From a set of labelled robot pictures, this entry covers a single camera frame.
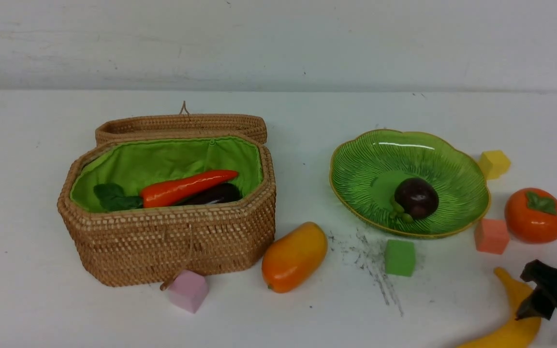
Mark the yellow plastic banana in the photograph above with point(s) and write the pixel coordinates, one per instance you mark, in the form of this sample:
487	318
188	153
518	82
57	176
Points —
514	333

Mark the orange plastic persimmon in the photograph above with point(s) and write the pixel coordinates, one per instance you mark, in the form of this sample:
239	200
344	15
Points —
531	216

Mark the dark purple plastic mangosteen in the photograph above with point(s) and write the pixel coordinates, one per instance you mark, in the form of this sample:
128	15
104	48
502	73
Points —
414	199

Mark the dark purple plastic eggplant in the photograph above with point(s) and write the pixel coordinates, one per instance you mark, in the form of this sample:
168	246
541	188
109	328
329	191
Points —
222	193

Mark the orange foam cube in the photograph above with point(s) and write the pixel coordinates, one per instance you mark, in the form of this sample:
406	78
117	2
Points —
491	236

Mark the yellow foam cube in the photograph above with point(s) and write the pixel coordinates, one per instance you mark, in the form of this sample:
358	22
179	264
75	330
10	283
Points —
494	164

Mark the green foam cube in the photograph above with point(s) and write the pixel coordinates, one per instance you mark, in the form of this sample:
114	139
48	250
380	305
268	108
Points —
400	257

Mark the green ribbed glass plate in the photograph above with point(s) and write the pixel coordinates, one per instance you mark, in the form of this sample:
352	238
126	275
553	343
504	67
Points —
365	172

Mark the orange yellow plastic mango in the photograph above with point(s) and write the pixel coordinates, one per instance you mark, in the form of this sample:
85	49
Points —
292	259

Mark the pink foam cube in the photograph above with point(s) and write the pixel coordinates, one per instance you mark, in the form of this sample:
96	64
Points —
188	291

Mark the woven basket green lining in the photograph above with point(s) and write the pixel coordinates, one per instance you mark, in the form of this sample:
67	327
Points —
121	243

